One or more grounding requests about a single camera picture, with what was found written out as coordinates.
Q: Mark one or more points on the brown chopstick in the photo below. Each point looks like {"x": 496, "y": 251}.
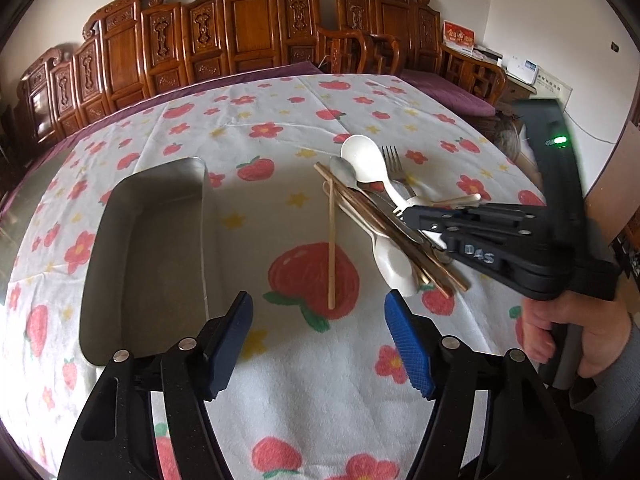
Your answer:
{"x": 443, "y": 279}
{"x": 327, "y": 175}

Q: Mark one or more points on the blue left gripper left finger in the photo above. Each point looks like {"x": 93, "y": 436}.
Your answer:
{"x": 223, "y": 342}

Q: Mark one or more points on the cream plastic spoon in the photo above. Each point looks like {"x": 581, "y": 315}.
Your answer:
{"x": 395, "y": 268}

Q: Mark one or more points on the long carved wooden sofa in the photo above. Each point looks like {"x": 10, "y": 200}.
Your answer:
{"x": 136, "y": 49}

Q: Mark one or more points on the metal rectangular tray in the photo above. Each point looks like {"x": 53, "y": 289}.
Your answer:
{"x": 153, "y": 276}

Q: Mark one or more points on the light wooden chopstick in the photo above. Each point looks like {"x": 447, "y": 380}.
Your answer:
{"x": 331, "y": 249}

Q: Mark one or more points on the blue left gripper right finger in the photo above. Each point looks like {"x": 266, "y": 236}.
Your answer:
{"x": 409, "y": 335}

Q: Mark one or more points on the white router box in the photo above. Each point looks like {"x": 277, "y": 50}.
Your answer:
{"x": 522, "y": 69}

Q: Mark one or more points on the purple armchair cushion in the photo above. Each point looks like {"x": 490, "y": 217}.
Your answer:
{"x": 456, "y": 99}

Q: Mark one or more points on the white plastic soup spoon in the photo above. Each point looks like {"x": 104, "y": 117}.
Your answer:
{"x": 368, "y": 162}

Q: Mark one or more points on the floral strawberry tablecloth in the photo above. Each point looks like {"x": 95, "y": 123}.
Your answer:
{"x": 317, "y": 394}

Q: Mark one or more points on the carved wooden armchair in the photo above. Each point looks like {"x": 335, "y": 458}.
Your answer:
{"x": 407, "y": 35}

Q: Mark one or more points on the wooden side table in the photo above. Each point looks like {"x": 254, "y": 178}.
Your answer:
{"x": 514, "y": 90}

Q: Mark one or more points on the red card stand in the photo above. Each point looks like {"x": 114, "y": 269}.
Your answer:
{"x": 458, "y": 37}

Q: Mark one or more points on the metal fork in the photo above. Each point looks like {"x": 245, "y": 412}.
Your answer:
{"x": 395, "y": 170}

